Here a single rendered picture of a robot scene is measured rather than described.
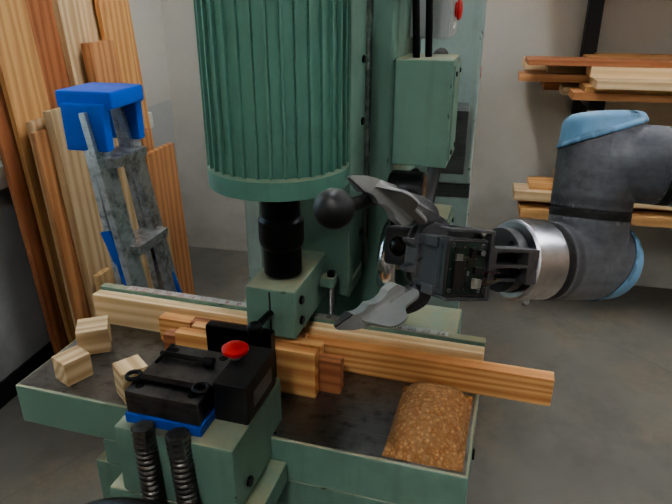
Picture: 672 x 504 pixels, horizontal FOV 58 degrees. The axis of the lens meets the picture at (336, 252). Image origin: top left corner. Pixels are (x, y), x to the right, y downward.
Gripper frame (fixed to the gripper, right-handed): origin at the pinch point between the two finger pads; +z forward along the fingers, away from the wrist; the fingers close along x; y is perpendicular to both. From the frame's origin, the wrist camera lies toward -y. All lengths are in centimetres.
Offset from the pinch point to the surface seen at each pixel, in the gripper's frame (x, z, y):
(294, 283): 6.6, -3.0, -18.2
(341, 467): 25.7, -5.3, -4.8
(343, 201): -5.4, 4.3, 9.7
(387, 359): 16.0, -15.4, -13.6
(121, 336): 19.3, 15.9, -40.5
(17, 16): -50, 39, -169
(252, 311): 10.9, 1.7, -20.5
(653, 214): -5, -199, -118
